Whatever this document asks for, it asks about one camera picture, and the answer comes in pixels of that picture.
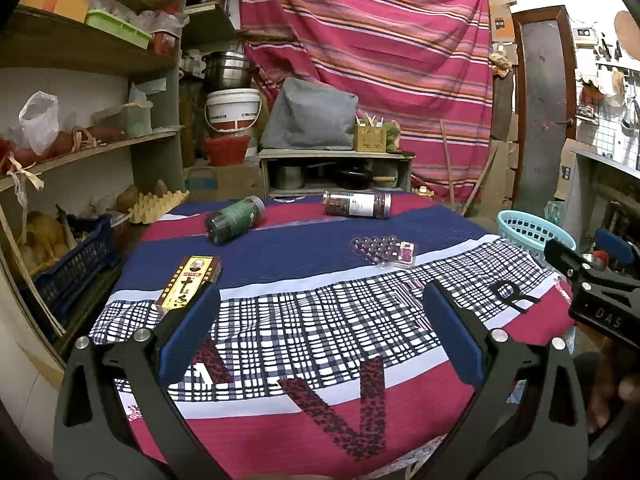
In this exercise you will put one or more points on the light blue plastic basket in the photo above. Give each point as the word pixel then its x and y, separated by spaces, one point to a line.
pixel 525 230

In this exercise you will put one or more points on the yellow cardboard box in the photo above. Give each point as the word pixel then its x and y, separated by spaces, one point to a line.
pixel 52 1

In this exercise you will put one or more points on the grey metal pot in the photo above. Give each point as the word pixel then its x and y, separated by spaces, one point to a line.
pixel 290 176

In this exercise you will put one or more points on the hanging pale dried bundle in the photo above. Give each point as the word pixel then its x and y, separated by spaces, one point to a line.
pixel 501 60

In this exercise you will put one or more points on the brown sweet potato bundle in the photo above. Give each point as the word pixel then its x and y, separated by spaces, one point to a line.
pixel 100 136

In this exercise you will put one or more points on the clear jar red contents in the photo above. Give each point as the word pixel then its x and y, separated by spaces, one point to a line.
pixel 357 205

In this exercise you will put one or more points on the large potato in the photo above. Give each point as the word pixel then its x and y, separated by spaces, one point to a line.
pixel 127 199

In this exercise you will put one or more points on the small potato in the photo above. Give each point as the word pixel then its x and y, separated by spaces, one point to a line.
pixel 160 187

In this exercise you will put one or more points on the flattened cardboard sheets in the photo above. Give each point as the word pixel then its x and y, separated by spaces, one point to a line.
pixel 502 160

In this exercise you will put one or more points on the green plastic bag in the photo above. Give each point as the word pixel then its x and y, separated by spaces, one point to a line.
pixel 554 212

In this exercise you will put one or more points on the dark green jar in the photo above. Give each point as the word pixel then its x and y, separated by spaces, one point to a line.
pixel 235 220

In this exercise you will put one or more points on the cardboard utensil box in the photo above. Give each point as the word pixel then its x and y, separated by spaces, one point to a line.
pixel 370 139

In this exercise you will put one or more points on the blue plastic crate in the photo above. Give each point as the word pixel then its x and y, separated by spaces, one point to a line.
pixel 80 270

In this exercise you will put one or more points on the small wooden cabinet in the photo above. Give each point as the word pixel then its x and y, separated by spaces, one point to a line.
pixel 325 155

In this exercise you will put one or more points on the brown framed door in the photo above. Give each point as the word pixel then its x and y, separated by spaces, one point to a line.
pixel 545 110

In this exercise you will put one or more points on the yellow cooking oil bottle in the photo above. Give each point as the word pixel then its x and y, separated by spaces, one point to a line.
pixel 422 191

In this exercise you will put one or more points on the yellow paper egg tray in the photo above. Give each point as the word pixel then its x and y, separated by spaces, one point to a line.
pixel 160 207

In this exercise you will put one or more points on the brown cardboard box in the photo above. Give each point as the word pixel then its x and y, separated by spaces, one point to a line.
pixel 225 182

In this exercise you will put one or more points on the red striped curtain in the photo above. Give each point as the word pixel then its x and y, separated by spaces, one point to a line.
pixel 375 60

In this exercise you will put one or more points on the translucent plastic container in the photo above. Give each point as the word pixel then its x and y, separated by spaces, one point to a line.
pixel 130 115

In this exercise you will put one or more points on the pale yellow vegetables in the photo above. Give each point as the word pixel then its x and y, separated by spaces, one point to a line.
pixel 42 240

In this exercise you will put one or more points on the white plastic bag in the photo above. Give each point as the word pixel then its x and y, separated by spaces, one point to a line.
pixel 39 125

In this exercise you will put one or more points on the striped and checked tablecloth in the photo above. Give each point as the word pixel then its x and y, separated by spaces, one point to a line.
pixel 300 260

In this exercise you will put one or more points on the wooden shelf unit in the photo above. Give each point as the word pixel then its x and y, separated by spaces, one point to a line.
pixel 75 60

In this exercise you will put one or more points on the grey metal counter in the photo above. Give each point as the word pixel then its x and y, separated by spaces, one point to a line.
pixel 605 185

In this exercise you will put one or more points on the large yellow oil jug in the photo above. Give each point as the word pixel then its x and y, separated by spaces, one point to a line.
pixel 191 125

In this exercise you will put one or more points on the white plastic bucket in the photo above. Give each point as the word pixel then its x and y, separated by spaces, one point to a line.
pixel 232 110

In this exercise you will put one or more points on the green plastic tray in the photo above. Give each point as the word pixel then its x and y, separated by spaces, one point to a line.
pixel 117 30

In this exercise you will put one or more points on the cardboard box black label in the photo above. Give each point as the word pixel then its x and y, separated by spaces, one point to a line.
pixel 570 170

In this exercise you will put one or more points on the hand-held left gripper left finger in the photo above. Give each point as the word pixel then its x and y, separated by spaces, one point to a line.
pixel 190 335

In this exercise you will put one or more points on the clear plastic blister pack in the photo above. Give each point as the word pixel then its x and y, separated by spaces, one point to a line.
pixel 380 250

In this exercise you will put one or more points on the person's right hand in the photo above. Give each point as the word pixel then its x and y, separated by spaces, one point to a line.
pixel 625 392

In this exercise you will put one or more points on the red plastic basket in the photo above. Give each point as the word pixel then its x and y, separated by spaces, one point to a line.
pixel 226 151

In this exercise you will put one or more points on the round wooden board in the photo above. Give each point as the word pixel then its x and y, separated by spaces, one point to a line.
pixel 629 32

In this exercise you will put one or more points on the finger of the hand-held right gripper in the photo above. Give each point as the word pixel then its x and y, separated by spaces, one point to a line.
pixel 615 250
pixel 560 257

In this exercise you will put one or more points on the stainless steel pot stack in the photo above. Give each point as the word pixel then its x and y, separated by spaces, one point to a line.
pixel 227 71

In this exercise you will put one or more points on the small red container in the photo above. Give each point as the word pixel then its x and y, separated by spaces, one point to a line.
pixel 165 42

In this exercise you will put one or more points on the clear plastic wrapper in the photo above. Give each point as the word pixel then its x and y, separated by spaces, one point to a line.
pixel 289 199

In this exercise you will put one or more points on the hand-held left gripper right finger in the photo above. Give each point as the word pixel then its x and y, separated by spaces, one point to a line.
pixel 450 335

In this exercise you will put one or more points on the gold and brown box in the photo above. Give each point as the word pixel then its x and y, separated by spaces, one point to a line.
pixel 187 285

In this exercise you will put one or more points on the grey cushion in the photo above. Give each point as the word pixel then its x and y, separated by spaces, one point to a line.
pixel 310 115

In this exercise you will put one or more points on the green leafy vegetable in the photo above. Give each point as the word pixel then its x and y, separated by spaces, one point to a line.
pixel 393 135

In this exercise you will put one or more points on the wooden stick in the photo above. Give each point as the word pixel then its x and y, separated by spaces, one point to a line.
pixel 480 180

